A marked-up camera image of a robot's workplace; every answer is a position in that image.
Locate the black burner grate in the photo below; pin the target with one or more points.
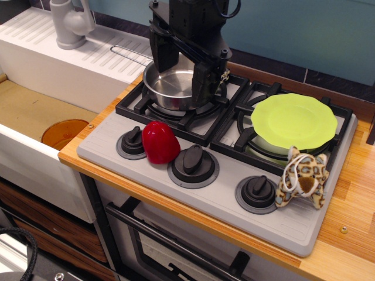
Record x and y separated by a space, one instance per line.
242 153
197 125

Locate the wooden drawer front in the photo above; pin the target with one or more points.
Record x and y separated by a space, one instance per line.
57 232

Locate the left black burner grate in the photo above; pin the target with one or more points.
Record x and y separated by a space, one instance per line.
197 125

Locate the stuffed cheetah toy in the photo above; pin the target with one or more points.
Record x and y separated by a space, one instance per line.
304 176

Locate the stainless steel pot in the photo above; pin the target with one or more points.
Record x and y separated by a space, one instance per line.
173 88

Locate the oven door with window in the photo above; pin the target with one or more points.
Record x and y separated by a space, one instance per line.
163 247

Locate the red plastic pepper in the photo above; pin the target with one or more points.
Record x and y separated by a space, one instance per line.
160 143

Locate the grey toy stove top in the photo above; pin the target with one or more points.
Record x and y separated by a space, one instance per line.
294 228

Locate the lime green plate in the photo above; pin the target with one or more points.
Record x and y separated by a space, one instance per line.
286 120

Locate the right black stove knob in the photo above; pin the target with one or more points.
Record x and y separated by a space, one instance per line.
256 194

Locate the white toy sink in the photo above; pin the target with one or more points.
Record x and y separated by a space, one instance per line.
42 84

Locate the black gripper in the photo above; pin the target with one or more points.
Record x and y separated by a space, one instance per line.
192 28

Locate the grey toy faucet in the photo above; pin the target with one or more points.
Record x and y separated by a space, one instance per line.
71 26

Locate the left black stove knob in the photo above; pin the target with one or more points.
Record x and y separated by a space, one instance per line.
129 145

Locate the right black burner grate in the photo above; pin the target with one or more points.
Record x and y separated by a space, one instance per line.
242 153

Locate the middle black stove knob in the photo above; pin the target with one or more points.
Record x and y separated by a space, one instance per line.
194 168

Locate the black oven door handle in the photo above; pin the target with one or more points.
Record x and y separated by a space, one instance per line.
234 272

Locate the black stove knob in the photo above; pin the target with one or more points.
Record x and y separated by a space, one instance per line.
194 168
256 194
129 145

